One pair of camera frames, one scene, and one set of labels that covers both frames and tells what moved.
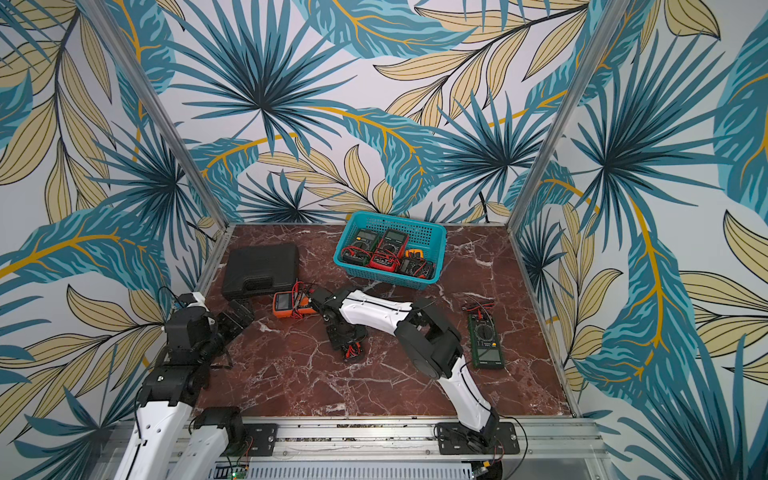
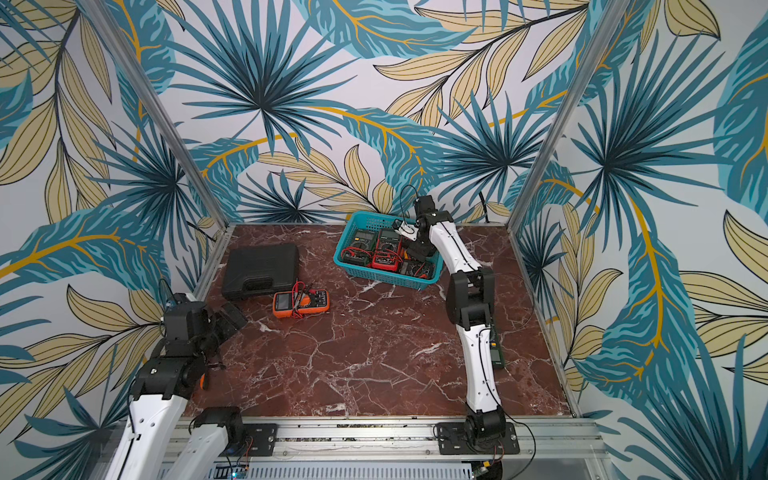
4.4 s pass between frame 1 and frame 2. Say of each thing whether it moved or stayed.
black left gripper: stayed
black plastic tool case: stayed
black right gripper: moved
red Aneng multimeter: stayed
